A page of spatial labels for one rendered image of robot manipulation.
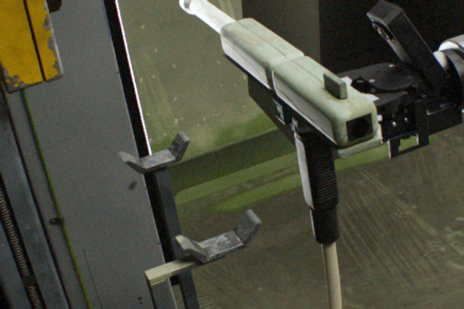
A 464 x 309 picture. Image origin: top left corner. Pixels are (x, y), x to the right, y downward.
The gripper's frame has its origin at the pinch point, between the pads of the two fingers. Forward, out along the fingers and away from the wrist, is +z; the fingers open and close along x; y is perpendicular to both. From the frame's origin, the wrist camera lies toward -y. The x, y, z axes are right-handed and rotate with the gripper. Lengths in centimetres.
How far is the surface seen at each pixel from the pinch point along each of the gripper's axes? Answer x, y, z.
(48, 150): 47, 17, 23
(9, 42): -6.4, -18.8, 27.7
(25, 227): -3.4, 0.5, 31.0
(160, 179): 9.3, 7.5, 14.1
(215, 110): 182, 88, -45
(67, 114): 47, 13, 18
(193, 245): -10.1, 4.3, 16.5
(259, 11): 116, 33, -41
